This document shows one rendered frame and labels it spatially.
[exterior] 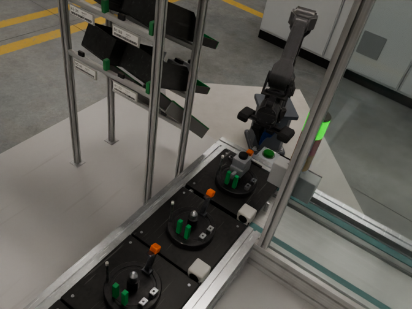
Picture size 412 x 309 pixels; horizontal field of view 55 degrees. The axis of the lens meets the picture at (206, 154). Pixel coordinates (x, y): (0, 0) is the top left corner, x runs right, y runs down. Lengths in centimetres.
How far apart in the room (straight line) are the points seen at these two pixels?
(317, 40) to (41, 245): 360
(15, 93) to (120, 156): 202
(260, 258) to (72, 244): 56
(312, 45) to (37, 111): 275
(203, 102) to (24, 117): 167
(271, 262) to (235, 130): 69
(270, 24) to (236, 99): 271
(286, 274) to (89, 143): 86
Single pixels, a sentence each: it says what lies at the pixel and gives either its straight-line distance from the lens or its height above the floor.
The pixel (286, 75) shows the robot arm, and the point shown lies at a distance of 118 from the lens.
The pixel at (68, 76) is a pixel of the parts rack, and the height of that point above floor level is 123.
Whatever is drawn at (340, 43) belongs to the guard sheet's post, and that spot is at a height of 159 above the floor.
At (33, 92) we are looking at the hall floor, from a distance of 341.
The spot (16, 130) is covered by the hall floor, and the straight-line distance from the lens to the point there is 306.
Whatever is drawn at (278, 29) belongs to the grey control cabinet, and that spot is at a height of 19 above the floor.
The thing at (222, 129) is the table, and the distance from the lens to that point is 170.
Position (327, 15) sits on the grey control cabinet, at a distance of 425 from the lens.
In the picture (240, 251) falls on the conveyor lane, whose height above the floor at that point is 95.
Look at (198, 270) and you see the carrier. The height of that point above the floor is 99.
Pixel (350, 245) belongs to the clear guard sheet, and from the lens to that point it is 105.
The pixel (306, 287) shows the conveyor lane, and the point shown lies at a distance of 121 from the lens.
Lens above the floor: 188
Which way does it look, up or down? 41 degrees down
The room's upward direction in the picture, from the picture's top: 11 degrees clockwise
